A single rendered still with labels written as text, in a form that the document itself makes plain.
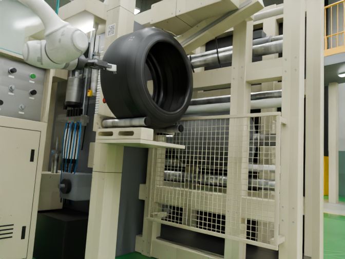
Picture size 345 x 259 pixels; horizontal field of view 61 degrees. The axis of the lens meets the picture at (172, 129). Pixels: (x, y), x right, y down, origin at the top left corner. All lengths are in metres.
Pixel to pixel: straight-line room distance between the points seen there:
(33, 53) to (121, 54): 0.45
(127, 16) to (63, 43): 0.96
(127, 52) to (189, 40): 0.65
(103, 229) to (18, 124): 0.78
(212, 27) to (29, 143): 1.32
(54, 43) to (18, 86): 0.86
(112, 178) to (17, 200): 0.54
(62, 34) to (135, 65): 0.46
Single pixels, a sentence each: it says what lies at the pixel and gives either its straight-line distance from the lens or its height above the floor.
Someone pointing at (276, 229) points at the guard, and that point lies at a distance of 1.64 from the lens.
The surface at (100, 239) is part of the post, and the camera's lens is 1.85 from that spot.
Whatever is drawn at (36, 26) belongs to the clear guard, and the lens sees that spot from 2.10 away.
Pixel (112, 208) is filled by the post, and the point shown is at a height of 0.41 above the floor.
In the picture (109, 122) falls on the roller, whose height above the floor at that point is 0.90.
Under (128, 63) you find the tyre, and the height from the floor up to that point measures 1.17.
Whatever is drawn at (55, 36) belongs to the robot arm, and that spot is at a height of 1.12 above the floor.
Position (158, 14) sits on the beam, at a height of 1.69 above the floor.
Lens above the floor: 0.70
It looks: 6 degrees up
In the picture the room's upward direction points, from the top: 4 degrees clockwise
